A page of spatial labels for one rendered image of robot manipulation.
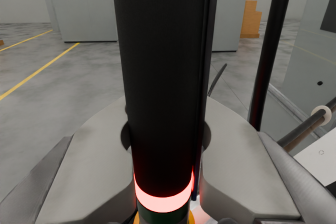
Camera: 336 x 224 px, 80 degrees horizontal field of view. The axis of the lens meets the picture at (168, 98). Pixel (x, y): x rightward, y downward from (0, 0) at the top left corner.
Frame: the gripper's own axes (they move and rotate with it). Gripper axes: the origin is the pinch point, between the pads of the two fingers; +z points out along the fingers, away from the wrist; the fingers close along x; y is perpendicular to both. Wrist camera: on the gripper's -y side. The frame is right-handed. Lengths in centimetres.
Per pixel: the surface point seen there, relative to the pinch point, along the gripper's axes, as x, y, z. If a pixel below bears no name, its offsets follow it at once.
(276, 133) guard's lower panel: 70, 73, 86
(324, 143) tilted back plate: 35.2, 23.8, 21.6
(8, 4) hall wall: -795, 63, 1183
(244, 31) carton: 306, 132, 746
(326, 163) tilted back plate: 33.6, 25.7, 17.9
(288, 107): 70, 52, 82
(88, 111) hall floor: -108, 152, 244
